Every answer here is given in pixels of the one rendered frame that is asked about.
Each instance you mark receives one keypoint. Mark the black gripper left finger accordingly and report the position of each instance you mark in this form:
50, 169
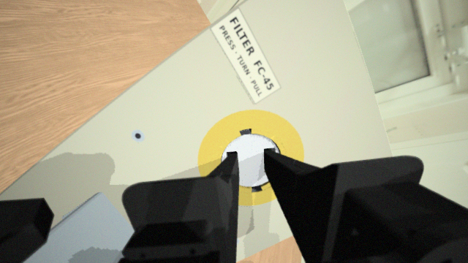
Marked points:
213, 197

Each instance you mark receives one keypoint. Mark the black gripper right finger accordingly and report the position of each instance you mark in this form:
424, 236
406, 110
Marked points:
311, 197

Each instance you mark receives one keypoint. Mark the white cylinder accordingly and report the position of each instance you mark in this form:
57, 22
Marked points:
250, 149

